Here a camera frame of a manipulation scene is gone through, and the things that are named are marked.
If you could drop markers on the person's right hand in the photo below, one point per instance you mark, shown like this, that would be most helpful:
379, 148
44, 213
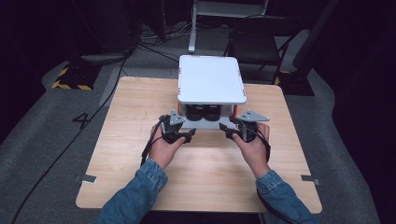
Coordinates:
253, 155

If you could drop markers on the black folding chair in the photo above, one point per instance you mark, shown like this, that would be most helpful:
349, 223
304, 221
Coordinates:
258, 43

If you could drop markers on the white metal stand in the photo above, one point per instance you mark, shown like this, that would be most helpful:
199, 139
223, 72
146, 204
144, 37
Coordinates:
193, 34

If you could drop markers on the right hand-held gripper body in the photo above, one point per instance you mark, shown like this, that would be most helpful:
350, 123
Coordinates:
249, 129

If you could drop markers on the person's left hand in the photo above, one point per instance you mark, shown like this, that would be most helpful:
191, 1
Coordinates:
163, 151

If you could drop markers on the black base with yellow stripes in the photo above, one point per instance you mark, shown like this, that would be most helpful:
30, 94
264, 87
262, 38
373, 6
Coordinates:
76, 77

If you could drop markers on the white two-tier shoe rack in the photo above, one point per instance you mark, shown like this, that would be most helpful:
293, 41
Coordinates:
210, 79

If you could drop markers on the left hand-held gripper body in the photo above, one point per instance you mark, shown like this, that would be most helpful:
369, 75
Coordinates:
171, 129

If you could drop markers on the dark slanted pole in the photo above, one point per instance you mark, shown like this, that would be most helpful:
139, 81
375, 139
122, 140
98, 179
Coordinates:
314, 31

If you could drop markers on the black stand base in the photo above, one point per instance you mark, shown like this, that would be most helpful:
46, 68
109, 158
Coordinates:
295, 84

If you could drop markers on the grey tape marker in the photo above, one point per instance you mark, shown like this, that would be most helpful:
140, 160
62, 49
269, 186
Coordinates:
86, 178
311, 179

